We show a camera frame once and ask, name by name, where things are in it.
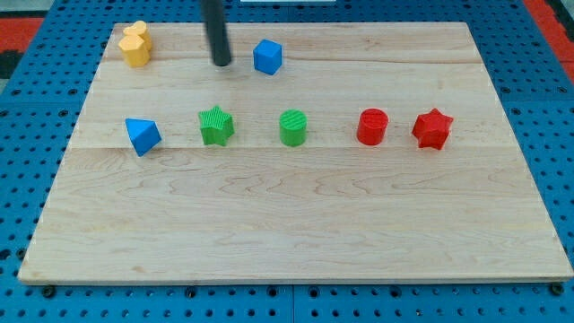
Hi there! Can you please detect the blue cube block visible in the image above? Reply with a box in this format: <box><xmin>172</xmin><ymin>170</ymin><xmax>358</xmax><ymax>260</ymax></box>
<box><xmin>253</xmin><ymin>39</ymin><xmax>283</xmax><ymax>75</ymax></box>

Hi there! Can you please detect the blue triangle block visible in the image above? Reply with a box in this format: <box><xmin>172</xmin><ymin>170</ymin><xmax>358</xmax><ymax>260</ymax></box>
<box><xmin>125</xmin><ymin>118</ymin><xmax>161</xmax><ymax>157</ymax></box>

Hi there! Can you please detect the yellow heart block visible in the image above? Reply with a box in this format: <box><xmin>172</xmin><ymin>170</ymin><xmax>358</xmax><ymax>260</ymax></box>
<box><xmin>123</xmin><ymin>21</ymin><xmax>152</xmax><ymax>51</ymax></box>

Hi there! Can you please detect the red star block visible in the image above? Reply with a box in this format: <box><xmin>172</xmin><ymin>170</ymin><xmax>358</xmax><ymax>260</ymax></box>
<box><xmin>412</xmin><ymin>109</ymin><xmax>454</xmax><ymax>150</ymax></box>

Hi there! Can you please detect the light wooden board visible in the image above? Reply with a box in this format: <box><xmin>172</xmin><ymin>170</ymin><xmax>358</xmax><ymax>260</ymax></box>
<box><xmin>19</xmin><ymin>22</ymin><xmax>573</xmax><ymax>285</ymax></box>

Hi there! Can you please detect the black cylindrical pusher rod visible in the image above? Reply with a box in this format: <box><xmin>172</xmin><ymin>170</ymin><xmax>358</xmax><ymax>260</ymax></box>
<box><xmin>200</xmin><ymin>0</ymin><xmax>232</xmax><ymax>66</ymax></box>

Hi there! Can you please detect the red cylinder block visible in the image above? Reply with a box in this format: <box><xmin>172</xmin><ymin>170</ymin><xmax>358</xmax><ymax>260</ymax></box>
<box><xmin>356</xmin><ymin>108</ymin><xmax>389</xmax><ymax>145</ymax></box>

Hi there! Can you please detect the green cylinder block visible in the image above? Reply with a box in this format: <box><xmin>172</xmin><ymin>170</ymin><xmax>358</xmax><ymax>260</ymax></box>
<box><xmin>279</xmin><ymin>109</ymin><xmax>307</xmax><ymax>147</ymax></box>

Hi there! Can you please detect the green star block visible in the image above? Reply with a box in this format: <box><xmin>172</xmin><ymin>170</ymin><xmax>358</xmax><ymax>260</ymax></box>
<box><xmin>198</xmin><ymin>105</ymin><xmax>234</xmax><ymax>146</ymax></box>

